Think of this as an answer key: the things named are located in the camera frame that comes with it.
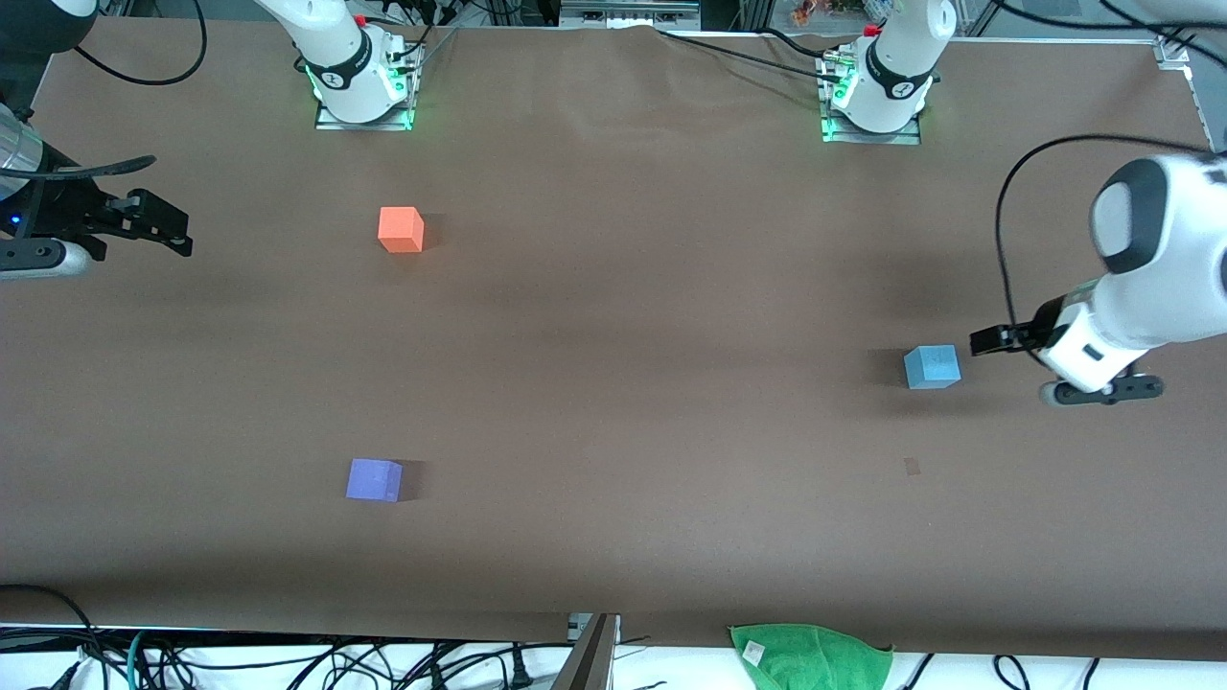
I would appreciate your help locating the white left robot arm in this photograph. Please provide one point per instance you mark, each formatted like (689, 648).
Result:
(1179, 249)

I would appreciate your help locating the brown table cover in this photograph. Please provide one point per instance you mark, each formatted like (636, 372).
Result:
(633, 402)

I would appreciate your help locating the purple foam block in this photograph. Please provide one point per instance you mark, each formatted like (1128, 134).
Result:
(374, 480)

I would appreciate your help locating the blue foam block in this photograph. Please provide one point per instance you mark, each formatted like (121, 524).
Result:
(932, 368)

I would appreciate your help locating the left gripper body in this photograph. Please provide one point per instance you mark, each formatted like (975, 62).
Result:
(1037, 330)

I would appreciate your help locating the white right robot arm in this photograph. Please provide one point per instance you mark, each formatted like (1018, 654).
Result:
(335, 48)

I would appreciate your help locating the orange foam block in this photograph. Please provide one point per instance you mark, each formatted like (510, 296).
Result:
(401, 230)

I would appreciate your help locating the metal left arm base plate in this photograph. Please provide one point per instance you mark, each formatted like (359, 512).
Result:
(911, 136)

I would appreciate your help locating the grey metal post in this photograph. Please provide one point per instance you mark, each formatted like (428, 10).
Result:
(587, 661)

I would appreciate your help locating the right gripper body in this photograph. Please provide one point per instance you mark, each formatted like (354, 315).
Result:
(59, 213)

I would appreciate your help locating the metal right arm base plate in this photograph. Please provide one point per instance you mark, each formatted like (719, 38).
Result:
(331, 123)

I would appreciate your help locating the green cloth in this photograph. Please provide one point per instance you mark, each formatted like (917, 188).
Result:
(810, 656)

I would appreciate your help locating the aluminium frame corner bracket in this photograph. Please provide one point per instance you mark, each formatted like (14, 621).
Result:
(1173, 50)

